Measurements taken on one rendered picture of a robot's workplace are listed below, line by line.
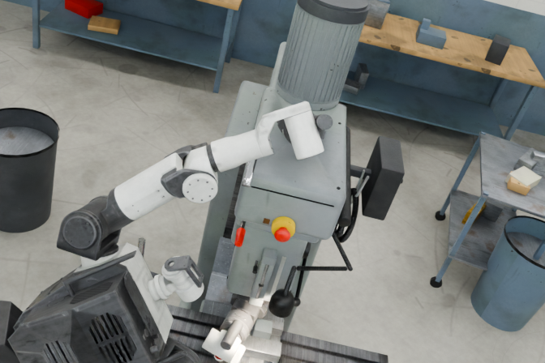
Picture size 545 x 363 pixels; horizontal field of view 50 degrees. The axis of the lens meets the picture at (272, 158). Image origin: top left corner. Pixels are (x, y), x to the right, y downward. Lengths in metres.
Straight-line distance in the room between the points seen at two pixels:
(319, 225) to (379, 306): 2.47
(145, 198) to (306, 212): 0.40
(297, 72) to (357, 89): 3.89
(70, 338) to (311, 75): 0.92
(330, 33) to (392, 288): 2.69
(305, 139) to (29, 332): 0.73
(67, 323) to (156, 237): 2.58
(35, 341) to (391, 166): 1.14
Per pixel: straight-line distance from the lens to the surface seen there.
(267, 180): 1.43
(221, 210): 2.28
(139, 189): 1.36
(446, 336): 3.99
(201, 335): 2.25
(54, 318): 1.39
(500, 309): 4.13
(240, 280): 1.85
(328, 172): 1.50
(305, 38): 1.66
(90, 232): 1.38
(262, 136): 1.30
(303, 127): 1.30
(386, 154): 1.98
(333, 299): 3.84
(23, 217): 3.84
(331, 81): 1.70
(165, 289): 1.49
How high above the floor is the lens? 2.74
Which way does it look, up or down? 35 degrees down
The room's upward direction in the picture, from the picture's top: 15 degrees clockwise
